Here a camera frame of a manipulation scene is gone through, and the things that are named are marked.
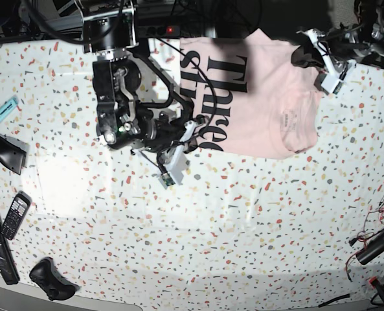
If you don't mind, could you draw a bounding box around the black cable bottom right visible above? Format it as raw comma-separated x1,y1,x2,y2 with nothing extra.
317,293,351,308

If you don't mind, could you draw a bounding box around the black game controller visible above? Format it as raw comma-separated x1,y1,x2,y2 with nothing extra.
29,257,78,301

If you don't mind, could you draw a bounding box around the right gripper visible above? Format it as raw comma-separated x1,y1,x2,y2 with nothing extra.
131,115,205,185

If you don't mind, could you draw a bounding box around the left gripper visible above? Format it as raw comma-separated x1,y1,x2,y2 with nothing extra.
291,29,356,95

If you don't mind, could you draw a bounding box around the light blue highlighter pen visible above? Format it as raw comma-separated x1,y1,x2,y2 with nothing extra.
0,95,19,123

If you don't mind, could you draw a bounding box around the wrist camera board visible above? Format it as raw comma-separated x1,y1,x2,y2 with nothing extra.
159,172,175,189
328,76,343,95

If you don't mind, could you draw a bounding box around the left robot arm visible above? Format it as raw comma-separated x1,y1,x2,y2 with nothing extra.
291,1,384,94

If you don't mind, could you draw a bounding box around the pink T-shirt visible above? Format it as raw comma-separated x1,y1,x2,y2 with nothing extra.
180,30,322,159

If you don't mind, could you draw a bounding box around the terrazzo patterned table cloth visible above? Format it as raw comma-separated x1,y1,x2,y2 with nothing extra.
0,41,384,310

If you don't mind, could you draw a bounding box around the black cordless phone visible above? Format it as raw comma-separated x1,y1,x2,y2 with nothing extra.
1,191,32,240

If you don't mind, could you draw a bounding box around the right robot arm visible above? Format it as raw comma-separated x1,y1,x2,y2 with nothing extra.
76,1,205,188

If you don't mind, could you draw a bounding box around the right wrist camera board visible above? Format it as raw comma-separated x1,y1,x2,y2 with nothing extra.
159,172,175,189

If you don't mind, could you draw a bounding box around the black cylinder tool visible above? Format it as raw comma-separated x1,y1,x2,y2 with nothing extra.
356,229,384,265

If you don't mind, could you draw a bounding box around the red tipped black tool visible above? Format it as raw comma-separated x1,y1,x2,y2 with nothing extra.
369,277,384,307

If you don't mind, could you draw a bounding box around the black power strip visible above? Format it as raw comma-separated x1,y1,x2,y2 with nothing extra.
137,25,181,38

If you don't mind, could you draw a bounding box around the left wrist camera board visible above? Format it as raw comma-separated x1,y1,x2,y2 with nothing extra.
328,76,343,95

